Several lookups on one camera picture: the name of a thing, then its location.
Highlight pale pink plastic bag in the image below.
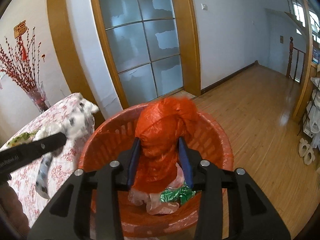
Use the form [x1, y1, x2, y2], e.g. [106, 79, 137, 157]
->
[128, 189, 150, 205]

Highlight beige slippers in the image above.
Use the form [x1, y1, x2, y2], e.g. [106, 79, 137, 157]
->
[299, 138, 315, 165]

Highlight black metal shelf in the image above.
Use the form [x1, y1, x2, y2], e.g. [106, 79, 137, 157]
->
[297, 62, 320, 150]

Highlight metal stair railing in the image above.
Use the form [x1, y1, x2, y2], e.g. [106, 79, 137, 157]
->
[282, 0, 306, 28]

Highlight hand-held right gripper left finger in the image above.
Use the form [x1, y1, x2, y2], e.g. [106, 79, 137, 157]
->
[29, 139, 140, 240]

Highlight person's left forearm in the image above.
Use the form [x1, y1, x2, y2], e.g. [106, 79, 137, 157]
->
[0, 180, 28, 232]

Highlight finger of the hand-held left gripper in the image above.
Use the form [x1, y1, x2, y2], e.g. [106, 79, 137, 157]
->
[26, 132, 67, 157]

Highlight wooden newel post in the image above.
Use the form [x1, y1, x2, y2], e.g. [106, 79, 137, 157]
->
[286, 37, 298, 79]

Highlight orange slatted plastic basket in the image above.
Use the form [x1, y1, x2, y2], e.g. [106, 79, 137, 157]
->
[77, 102, 234, 240]

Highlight red hanging ornament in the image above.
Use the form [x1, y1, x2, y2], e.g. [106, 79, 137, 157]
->
[14, 21, 28, 60]

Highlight floral pink tablecloth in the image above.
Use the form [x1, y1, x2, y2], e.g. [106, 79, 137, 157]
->
[0, 93, 100, 228]

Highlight orange plastic bag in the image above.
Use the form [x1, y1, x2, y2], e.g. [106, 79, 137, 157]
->
[134, 96, 198, 195]

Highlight red berry branches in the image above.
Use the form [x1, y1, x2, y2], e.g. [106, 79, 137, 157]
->
[0, 27, 42, 93]

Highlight green plastic bag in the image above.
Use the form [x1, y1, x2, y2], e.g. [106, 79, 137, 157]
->
[160, 186, 197, 205]

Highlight frosted glass sliding door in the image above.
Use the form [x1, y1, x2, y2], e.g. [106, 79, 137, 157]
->
[89, 0, 202, 110]

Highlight basket with orange liner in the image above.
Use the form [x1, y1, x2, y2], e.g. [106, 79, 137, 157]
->
[77, 102, 234, 240]

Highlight white black-spotted plastic bag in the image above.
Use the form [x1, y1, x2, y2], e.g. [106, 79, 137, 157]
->
[35, 97, 99, 199]

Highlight green snack packet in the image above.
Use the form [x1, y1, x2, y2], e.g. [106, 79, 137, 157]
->
[7, 129, 40, 147]

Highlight wooden door frame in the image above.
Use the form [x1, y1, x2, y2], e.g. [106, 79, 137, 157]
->
[46, 0, 105, 120]

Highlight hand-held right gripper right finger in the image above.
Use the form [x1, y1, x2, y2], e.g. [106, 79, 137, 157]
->
[178, 137, 292, 240]

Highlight wooden doorway frame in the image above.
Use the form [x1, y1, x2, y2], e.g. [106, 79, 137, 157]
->
[292, 0, 320, 123]

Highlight glass vase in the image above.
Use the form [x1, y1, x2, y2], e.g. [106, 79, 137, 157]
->
[26, 81, 50, 113]

